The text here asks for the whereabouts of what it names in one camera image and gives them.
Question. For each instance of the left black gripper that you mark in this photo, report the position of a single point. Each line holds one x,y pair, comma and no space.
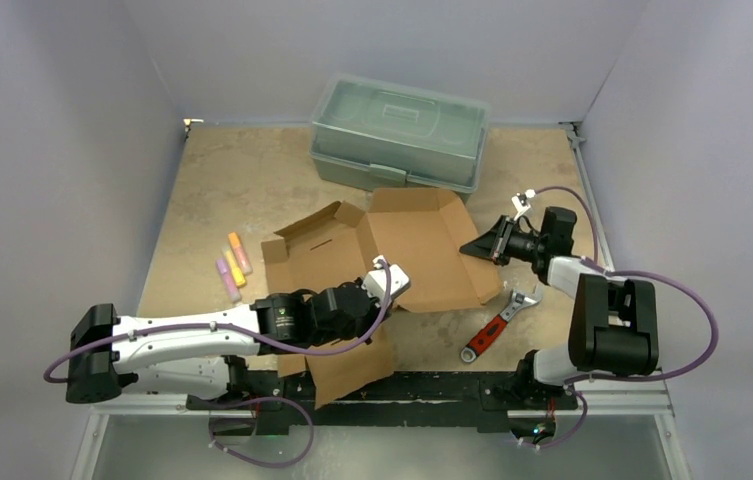
375,311

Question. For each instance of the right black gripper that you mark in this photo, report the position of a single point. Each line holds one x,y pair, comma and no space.
499,238

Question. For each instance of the brown cardboard box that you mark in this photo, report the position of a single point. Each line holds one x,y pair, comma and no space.
418,230

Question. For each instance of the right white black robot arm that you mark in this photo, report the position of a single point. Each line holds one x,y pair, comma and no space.
613,328

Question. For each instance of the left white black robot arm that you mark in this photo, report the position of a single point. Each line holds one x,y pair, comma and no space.
201,355

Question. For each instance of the orange pink highlighter marker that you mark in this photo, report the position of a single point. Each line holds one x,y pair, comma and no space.
239,253

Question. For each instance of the yellow highlighter marker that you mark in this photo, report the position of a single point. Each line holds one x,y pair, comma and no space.
234,268

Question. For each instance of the purple highlighter marker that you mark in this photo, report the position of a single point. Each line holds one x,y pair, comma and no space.
227,278

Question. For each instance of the translucent green plastic toolbox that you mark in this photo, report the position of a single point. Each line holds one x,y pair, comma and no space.
369,134

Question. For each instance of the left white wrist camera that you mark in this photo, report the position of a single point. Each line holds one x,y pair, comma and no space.
385,282

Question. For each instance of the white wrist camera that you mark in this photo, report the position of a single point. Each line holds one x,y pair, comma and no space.
522,203
385,282

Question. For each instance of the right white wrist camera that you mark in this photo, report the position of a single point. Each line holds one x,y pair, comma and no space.
522,203

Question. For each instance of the red handled adjustable wrench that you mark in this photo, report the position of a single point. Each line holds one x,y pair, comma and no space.
487,335

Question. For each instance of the black metal base rail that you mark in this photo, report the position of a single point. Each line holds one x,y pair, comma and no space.
488,402

